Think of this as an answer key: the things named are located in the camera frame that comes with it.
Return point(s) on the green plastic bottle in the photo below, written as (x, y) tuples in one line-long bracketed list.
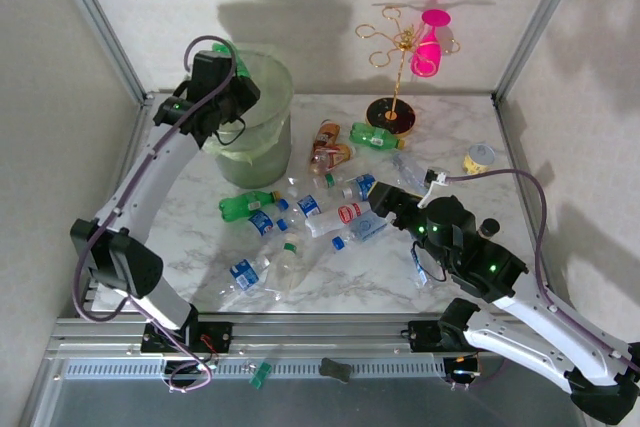
[(220, 47)]

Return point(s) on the blue label bottle white cap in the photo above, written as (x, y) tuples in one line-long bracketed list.
[(361, 186)]

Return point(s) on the green bottle yellow cap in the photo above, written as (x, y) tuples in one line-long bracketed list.
[(240, 207), (367, 134)]

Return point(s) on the brown plastic drink bottle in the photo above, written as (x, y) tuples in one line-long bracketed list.
[(332, 157), (326, 134)]

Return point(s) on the large clear bottle green cap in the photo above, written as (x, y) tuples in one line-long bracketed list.
[(286, 267)]

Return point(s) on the crushed blue label bottle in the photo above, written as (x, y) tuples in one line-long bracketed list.
[(245, 274)]

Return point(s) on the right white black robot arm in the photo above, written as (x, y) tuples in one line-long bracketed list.
[(510, 347)]

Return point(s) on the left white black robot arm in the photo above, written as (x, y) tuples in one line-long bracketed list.
[(152, 187)]

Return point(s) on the pale green bin liner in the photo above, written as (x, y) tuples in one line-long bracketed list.
[(235, 149)]

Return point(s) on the grey mesh waste bin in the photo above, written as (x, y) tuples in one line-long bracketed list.
[(260, 162)]

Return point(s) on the small bottle black cap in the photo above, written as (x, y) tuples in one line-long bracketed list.
[(490, 227)]

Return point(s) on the small yellow tin can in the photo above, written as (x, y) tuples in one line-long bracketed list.
[(477, 162)]

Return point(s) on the pale label bottle blue cap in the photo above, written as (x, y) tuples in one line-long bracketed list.
[(365, 229)]

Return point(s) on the red label clear bottle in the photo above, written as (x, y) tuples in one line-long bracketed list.
[(340, 217)]

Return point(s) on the small crushed clear bottle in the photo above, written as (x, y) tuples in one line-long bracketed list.
[(294, 192)]

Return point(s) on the small clear bottle green cap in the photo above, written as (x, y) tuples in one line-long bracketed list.
[(325, 180)]

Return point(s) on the pink wine glass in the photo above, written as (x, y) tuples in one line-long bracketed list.
[(427, 54)]

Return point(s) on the black bone-shaped piece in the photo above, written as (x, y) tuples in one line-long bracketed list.
[(335, 369)]

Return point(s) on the aluminium table edge rail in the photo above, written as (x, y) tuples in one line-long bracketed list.
[(510, 147), (139, 127), (450, 93)]

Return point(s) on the aluminium frame post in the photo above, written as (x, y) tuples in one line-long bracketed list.
[(97, 17), (542, 17)]

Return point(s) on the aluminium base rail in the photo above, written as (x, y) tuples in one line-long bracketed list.
[(310, 332)]

